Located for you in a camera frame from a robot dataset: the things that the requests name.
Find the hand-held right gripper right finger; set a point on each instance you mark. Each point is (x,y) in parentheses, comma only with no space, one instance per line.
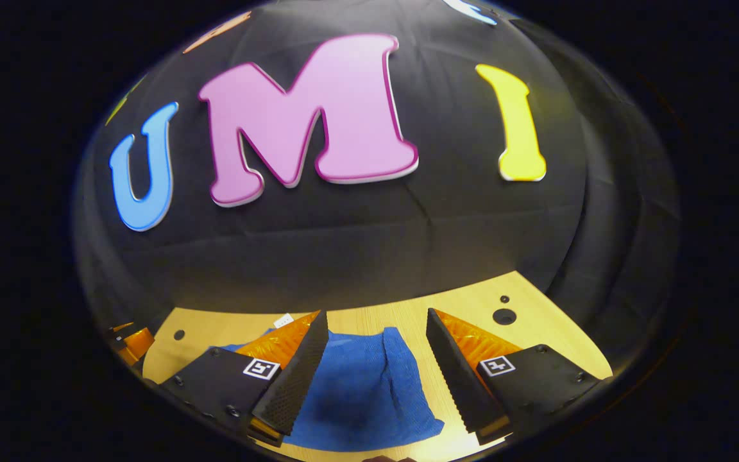
(456,378)

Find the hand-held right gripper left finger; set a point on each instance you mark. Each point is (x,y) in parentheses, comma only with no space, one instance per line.
(292,385)

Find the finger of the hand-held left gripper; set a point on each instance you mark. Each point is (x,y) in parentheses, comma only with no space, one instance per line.
(137,343)

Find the blue collared shirt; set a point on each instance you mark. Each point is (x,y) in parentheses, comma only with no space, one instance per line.
(369,391)

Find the black backdrop cloth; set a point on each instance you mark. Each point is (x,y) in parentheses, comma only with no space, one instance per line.
(376,244)

